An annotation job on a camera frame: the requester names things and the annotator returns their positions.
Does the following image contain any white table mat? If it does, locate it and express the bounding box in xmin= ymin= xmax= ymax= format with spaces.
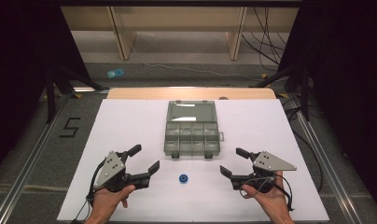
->
xmin=56 ymin=98 xmax=330 ymax=223

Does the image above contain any hand-held gripper cable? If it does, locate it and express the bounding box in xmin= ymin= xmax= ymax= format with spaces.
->
xmin=238 ymin=175 xmax=296 ymax=213
xmin=70 ymin=160 xmax=106 ymax=224

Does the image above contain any metal floor rail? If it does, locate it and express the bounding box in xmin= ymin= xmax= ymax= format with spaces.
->
xmin=287 ymin=94 xmax=364 ymax=224
xmin=0 ymin=94 xmax=71 ymax=224

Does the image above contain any person's left hand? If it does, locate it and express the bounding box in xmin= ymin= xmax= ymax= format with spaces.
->
xmin=91 ymin=184 xmax=137 ymax=220

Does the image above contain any left hand-held gripper cable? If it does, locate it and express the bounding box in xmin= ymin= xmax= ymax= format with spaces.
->
xmin=70 ymin=160 xmax=106 ymax=224

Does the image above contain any wooden shelf unit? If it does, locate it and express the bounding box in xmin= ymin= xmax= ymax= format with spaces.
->
xmin=60 ymin=5 xmax=300 ymax=62

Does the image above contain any black metal stand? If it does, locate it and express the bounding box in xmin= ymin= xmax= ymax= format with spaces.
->
xmin=45 ymin=64 xmax=110 ymax=125
xmin=249 ymin=61 xmax=313 ymax=123

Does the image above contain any wooden table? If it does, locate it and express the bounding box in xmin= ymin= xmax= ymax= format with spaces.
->
xmin=106 ymin=87 xmax=277 ymax=101

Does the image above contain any clear plastic compartment box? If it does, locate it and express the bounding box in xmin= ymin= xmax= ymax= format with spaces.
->
xmin=163 ymin=99 xmax=225 ymax=160

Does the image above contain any dark curtain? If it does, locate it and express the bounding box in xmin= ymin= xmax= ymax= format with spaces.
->
xmin=0 ymin=0 xmax=92 ymax=178
xmin=278 ymin=0 xmax=377 ymax=218

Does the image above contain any white floor cable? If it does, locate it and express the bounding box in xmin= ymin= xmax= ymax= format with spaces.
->
xmin=131 ymin=46 xmax=266 ymax=83

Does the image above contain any black cable bundle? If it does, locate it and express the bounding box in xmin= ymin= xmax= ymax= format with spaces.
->
xmin=240 ymin=6 xmax=291 ymax=73

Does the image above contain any person's right hand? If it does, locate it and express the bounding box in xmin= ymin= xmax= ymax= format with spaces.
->
xmin=240 ymin=170 xmax=291 ymax=219

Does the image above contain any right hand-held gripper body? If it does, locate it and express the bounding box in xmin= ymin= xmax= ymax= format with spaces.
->
xmin=230 ymin=150 xmax=298 ymax=193

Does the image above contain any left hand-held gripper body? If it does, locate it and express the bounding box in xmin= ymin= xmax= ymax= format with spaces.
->
xmin=92 ymin=150 xmax=152 ymax=193

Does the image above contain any black floor cable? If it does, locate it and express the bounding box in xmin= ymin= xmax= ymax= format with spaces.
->
xmin=281 ymin=95 xmax=325 ymax=194

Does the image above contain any right hand-held gripper cable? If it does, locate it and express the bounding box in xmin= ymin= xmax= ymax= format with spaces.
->
xmin=238 ymin=175 xmax=296 ymax=213

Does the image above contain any blue card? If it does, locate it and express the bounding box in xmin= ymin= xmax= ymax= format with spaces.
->
xmin=106 ymin=67 xmax=126 ymax=79

